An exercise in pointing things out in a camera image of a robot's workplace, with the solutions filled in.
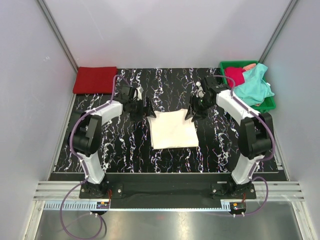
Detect grey slotted cable duct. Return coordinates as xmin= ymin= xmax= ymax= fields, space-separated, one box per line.
xmin=43 ymin=201 xmax=247 ymax=213

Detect teal t shirt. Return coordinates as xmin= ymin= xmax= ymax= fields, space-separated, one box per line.
xmin=233 ymin=63 xmax=275 ymax=106

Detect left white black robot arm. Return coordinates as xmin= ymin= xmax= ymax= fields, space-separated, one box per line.
xmin=68 ymin=97 xmax=156 ymax=198

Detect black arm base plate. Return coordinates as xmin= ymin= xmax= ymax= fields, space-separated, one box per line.
xmin=79 ymin=173 xmax=254 ymax=206

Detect magenta t shirt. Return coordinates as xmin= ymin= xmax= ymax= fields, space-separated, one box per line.
xmin=224 ymin=66 xmax=246 ymax=87

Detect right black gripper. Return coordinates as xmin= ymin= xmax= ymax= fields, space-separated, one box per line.
xmin=184 ymin=95 xmax=214 ymax=123

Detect green plastic bin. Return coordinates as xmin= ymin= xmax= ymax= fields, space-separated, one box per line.
xmin=219 ymin=60 xmax=276 ymax=113

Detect folded red t shirt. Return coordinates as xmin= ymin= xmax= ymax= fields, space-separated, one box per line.
xmin=72 ymin=66 xmax=118 ymax=95

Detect salmon pink t shirt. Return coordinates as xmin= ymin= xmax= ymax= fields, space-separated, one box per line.
xmin=242 ymin=63 xmax=257 ymax=72

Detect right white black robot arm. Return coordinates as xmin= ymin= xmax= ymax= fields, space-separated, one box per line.
xmin=185 ymin=89 xmax=275 ymax=199

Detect aluminium corner post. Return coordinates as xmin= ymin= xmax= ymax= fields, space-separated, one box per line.
xmin=258 ymin=0 xmax=300 ymax=63
xmin=35 ymin=0 xmax=79 ymax=73

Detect cream white t shirt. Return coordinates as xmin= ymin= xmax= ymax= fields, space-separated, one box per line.
xmin=147 ymin=109 xmax=199 ymax=150

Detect right aluminium corner post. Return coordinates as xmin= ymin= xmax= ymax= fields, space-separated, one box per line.
xmin=258 ymin=0 xmax=300 ymax=63

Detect aluminium rail frame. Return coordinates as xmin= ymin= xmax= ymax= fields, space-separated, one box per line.
xmin=33 ymin=181 xmax=304 ymax=202

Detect left aluminium corner post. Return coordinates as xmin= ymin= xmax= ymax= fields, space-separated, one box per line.
xmin=35 ymin=0 xmax=79 ymax=73

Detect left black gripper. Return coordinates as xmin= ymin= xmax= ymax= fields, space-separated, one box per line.
xmin=128 ymin=97 xmax=156 ymax=121

